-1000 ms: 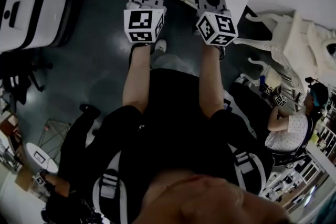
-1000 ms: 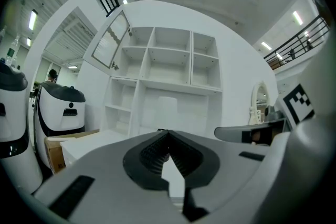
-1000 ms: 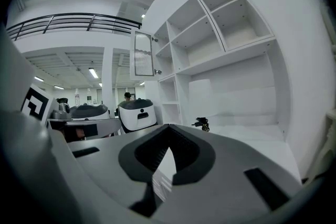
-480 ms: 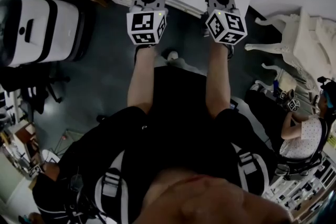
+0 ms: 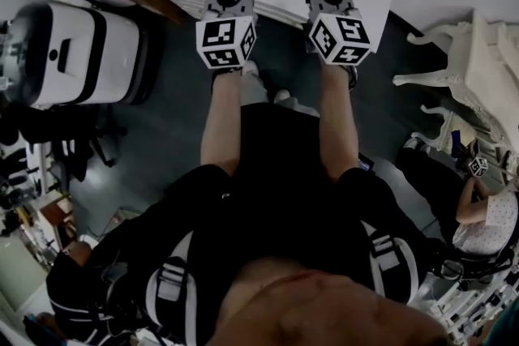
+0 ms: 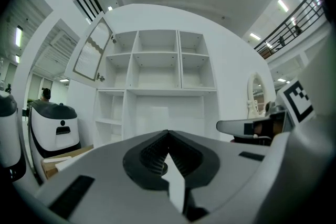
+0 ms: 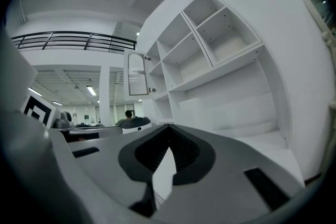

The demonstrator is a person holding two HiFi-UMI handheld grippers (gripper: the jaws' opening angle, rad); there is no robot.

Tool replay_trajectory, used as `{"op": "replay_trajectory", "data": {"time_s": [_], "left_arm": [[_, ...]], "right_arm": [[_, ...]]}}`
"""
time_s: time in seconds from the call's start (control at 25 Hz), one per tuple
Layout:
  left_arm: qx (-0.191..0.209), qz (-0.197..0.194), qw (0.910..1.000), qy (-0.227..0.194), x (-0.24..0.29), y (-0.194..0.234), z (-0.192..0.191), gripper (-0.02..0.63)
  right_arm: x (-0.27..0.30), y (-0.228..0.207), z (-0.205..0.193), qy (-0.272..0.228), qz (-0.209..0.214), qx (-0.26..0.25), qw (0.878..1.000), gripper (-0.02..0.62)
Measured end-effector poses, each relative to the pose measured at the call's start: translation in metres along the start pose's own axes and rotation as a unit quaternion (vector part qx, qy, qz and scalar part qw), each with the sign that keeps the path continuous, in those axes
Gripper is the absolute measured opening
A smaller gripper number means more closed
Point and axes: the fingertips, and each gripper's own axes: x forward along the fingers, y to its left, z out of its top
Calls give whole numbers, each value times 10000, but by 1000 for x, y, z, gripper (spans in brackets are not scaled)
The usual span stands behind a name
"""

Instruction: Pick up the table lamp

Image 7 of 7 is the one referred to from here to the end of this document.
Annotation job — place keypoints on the black and white chair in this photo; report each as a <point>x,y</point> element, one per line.
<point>135,124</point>

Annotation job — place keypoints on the white open shelf cabinet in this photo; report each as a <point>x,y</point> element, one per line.
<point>223,81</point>

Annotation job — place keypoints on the fluorescent tube light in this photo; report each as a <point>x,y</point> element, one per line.
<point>91,90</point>
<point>35,91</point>
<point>57,103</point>

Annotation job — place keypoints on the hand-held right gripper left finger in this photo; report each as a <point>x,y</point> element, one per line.
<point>105,173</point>

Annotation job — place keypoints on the white glass cabinet door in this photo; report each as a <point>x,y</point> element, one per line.
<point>137,73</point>

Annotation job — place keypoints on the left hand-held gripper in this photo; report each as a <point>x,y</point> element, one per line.
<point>36,110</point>

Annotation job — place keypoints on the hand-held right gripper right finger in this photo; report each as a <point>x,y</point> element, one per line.
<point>225,191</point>

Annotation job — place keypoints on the black metal railing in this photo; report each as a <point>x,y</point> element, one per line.
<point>78,40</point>

